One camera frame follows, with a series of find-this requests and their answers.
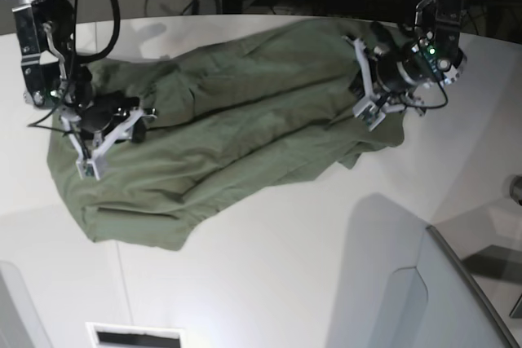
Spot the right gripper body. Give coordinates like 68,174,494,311
12,0,157,144

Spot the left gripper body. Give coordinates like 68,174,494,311
348,0,466,99

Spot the green t-shirt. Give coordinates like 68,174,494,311
47,19,404,251

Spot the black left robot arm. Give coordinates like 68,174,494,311
370,0,467,109

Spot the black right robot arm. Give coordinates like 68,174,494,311
12,0,156,143

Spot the white label with black bar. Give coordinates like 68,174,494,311
86,322,188,348

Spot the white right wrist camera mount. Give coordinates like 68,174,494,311
59,105,148,180

